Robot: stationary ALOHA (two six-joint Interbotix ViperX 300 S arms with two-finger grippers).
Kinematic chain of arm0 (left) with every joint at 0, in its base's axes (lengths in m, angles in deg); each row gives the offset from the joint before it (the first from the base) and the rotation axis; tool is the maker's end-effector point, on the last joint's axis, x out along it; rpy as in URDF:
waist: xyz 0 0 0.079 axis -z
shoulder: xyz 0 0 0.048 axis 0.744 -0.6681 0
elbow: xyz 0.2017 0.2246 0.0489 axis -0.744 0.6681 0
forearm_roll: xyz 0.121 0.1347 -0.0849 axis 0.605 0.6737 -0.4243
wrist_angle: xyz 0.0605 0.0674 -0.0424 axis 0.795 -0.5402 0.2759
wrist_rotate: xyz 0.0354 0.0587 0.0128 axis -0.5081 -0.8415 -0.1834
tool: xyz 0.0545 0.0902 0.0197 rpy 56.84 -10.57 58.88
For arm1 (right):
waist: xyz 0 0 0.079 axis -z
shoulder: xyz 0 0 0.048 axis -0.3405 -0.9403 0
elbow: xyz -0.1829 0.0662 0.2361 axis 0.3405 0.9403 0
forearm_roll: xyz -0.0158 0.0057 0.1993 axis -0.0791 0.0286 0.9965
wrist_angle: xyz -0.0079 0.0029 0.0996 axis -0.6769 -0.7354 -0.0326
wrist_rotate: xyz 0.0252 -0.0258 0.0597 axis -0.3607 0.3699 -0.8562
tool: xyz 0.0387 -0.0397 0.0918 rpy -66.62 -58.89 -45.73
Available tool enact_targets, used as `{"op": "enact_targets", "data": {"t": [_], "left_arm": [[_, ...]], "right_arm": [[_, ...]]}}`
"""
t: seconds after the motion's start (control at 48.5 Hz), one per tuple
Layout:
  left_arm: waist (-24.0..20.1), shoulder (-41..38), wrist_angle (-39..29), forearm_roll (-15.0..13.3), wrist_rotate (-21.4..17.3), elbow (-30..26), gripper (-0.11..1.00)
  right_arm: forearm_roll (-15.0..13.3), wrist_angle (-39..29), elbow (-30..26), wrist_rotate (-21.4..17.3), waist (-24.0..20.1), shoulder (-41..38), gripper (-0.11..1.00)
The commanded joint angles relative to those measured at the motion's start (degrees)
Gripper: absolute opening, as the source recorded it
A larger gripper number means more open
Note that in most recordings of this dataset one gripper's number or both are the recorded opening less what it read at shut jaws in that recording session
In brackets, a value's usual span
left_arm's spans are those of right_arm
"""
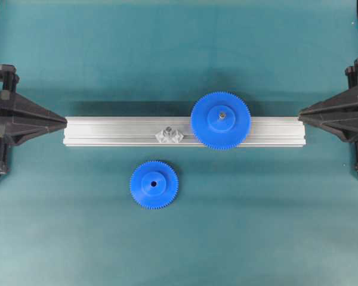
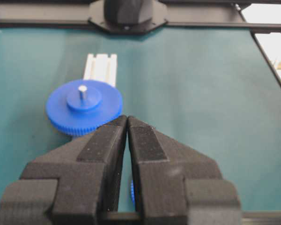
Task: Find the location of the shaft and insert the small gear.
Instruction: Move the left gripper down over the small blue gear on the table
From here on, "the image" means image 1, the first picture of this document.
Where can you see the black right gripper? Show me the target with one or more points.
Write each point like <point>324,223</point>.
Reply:
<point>341,106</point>

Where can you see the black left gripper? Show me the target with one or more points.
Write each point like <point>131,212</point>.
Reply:
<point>21,115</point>

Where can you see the small blue gear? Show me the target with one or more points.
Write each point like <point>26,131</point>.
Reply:
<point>154,185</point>

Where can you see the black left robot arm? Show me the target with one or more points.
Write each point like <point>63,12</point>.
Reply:
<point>20,118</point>

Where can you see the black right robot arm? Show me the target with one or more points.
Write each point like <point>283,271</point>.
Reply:
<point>347,123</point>

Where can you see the large blue gear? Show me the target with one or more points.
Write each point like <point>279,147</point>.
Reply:
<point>216,133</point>

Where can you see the silver aluminium extrusion rail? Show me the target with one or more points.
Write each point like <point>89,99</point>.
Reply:
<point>141,131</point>

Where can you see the clear shaft mounting bracket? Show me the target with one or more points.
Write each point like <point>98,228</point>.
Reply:
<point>169,135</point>

